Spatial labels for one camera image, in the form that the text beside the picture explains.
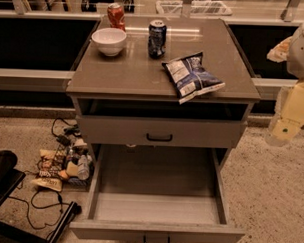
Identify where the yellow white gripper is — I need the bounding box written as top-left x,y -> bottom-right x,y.
265,80 -> 304,147

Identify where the grey drawer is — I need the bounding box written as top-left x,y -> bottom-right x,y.
76,115 -> 247,148
70,145 -> 245,243

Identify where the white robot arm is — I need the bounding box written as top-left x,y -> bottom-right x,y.
265,22 -> 304,146

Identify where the grey top drawer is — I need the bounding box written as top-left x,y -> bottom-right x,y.
76,115 -> 247,148

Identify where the grey drawer cabinet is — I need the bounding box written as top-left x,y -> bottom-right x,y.
63,13 -> 265,158

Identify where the blue white chip bag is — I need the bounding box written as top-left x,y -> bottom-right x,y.
162,52 -> 225,104

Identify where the blue soda can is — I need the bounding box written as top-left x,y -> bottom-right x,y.
147,20 -> 167,59

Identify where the white ceramic bowl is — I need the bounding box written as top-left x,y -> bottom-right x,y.
92,28 -> 127,56

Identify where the red soda can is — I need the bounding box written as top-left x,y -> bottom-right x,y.
107,3 -> 125,30

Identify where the clear plastic bottle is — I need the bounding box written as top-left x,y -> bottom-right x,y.
77,155 -> 89,180

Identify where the black power adapter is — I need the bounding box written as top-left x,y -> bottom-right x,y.
56,134 -> 71,147

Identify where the pile of snack packages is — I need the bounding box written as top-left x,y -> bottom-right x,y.
32,138 -> 93,192

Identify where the black chair base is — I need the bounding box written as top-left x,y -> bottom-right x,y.
0,150 -> 82,243

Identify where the white wire basket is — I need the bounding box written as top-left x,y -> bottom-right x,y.
155,0 -> 233,16

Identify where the black cable on floor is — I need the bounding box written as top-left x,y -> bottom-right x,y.
6,188 -> 73,233

